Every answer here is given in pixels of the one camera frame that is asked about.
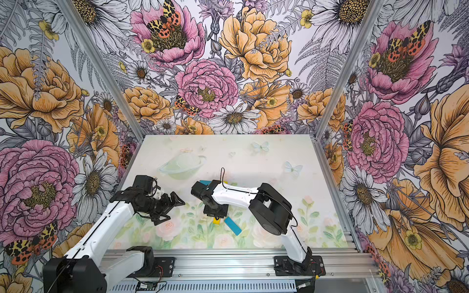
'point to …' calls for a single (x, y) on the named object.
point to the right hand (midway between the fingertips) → (216, 218)
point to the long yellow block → (216, 221)
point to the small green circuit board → (143, 286)
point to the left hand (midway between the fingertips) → (177, 214)
